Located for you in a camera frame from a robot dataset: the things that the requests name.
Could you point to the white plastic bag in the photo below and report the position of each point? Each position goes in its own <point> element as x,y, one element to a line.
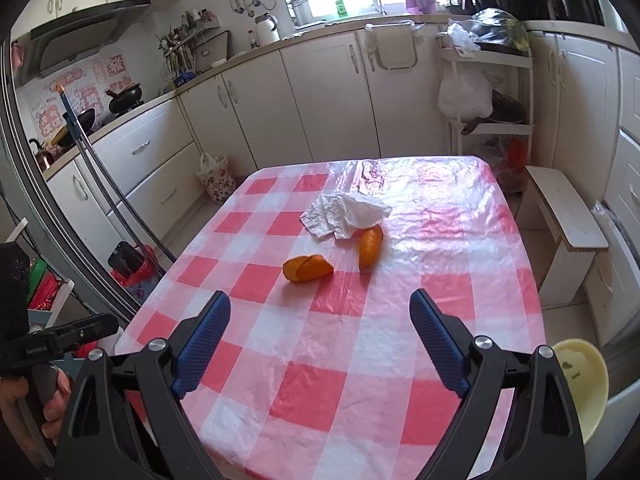
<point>465,92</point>

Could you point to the clear plastic bag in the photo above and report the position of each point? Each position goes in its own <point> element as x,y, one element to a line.
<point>461,36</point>

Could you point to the pink wall stickers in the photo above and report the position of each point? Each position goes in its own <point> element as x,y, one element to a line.
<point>105,67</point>

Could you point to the sauce bottle with red cap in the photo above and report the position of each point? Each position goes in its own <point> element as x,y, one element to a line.
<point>253,41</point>

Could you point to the floral waste bin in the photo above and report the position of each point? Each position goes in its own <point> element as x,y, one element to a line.
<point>217,185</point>

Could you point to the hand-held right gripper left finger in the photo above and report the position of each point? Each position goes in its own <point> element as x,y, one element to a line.
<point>200,350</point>

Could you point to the cream plastic bowl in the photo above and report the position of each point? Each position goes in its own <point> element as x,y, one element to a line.
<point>585,390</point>

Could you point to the dark baking tray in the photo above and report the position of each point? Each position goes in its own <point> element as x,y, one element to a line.
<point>210,52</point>

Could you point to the red floral bag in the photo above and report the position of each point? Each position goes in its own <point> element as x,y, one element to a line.
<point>142,282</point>

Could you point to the green dish soap bottle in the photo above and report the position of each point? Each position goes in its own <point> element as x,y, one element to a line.
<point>341,8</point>

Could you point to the black frying pan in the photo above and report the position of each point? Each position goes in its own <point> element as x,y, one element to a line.
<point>80,120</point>

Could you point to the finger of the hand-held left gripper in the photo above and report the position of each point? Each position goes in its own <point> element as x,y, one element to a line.
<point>90,332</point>

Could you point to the dark pan in trolley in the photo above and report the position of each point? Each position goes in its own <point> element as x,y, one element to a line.
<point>507,107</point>

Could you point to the red plastic bag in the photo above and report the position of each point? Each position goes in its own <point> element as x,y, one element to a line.
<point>515,160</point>

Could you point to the grey refrigerator door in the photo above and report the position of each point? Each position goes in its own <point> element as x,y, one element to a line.
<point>60,240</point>

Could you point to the grey range hood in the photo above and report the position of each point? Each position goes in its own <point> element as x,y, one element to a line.
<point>75,35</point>

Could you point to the white door-hung bin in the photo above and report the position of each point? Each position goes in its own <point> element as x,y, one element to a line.
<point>395,47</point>

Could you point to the copper kettle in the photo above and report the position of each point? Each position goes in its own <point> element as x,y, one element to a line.
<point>42,156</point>

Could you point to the white trolley rack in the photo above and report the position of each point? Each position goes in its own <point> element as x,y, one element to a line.
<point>500,57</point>

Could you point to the person's left hand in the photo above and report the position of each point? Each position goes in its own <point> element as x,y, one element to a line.
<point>55,400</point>

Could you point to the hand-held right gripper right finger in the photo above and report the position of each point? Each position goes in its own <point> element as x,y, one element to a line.
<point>440,345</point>

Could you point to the white crumpled paper napkin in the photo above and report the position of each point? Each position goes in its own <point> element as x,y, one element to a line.
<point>345,212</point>

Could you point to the wall utensil rack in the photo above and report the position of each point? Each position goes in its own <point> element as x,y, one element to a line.
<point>180,45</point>

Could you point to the white thermos jug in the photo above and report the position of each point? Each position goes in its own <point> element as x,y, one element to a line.
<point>266,32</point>

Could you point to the white base cabinets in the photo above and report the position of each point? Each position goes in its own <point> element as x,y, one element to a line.
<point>320,90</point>

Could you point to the black wok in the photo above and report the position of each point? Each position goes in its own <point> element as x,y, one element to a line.
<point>125,100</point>

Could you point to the cream plastic shelf rack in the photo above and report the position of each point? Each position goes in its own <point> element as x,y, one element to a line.
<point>62,292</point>

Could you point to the red green cloth bundle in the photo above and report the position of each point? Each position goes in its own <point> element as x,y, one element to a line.
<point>45,285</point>

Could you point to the white wooden stool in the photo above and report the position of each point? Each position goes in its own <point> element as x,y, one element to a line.
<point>565,210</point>

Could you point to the blue dish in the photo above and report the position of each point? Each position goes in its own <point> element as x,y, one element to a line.
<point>183,80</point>

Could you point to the orange carrot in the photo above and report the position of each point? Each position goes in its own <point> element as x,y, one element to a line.
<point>370,250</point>
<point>307,269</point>

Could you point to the pink white checked tablecloth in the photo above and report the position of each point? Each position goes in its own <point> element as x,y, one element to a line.
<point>350,385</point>

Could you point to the black bag of greens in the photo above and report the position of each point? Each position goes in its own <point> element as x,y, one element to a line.
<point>495,27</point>

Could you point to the black pouch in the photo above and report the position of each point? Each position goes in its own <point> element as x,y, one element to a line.
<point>125,257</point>

